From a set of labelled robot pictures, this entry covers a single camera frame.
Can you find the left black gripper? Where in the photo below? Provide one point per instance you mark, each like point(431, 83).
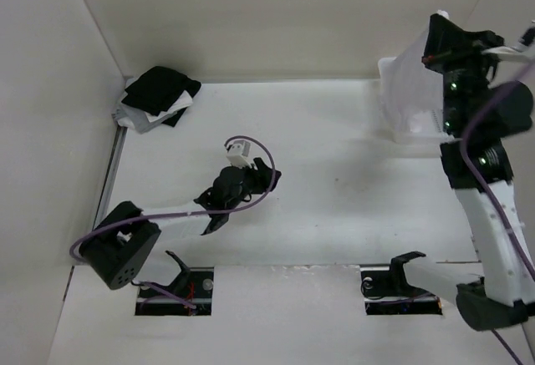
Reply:
point(262, 176)

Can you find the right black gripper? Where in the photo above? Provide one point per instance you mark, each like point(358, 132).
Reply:
point(447, 43)

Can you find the white tank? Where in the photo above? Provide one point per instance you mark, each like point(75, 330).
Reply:
point(184, 101)
point(411, 89)

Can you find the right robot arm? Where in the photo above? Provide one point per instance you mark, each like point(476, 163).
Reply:
point(441, 90)

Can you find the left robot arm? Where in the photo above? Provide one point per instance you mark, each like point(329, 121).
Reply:
point(135, 245)

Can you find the bottom black folded tank top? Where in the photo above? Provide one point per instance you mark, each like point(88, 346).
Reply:
point(173, 120)

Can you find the white folded tank top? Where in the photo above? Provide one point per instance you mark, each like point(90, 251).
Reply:
point(184, 101)

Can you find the white plastic mesh basket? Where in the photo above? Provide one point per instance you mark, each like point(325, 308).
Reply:
point(388, 102)

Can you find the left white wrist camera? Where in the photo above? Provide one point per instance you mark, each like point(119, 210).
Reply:
point(238, 153)

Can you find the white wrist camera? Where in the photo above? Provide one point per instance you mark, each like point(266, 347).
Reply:
point(526, 40)
point(238, 153)

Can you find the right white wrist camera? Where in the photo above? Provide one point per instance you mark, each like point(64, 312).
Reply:
point(526, 40)

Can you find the left aluminium table rail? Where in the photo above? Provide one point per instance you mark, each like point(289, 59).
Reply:
point(110, 175)

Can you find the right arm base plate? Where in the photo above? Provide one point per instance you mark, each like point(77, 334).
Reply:
point(383, 298)

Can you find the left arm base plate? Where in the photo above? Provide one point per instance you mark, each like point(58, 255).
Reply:
point(198, 291)

